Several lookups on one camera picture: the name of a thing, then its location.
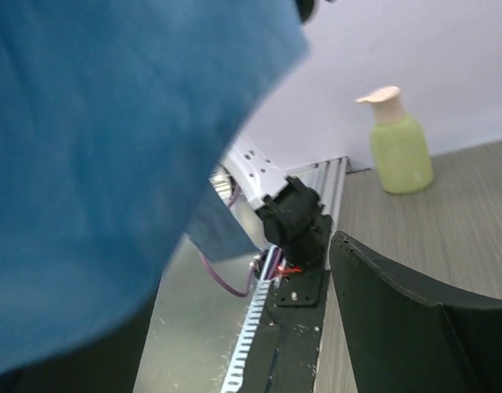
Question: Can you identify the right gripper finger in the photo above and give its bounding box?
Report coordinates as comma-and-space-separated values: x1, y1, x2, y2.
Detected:
329, 232, 502, 392

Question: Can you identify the light blue folding umbrella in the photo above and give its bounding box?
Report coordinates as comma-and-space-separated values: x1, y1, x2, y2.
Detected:
0, 1, 307, 374

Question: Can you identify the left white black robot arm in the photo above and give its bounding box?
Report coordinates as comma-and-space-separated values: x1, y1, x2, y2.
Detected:
223, 137, 332, 269

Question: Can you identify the green bottle beige cap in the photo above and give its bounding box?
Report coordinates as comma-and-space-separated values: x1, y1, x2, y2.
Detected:
355, 86, 434, 195

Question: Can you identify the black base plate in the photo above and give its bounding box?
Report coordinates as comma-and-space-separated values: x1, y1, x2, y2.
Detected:
267, 215, 332, 393

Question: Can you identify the aluminium front rail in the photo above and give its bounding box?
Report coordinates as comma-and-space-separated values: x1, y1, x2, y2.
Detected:
219, 246, 281, 393

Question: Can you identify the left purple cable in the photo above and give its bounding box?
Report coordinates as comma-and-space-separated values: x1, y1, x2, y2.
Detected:
197, 183, 284, 298

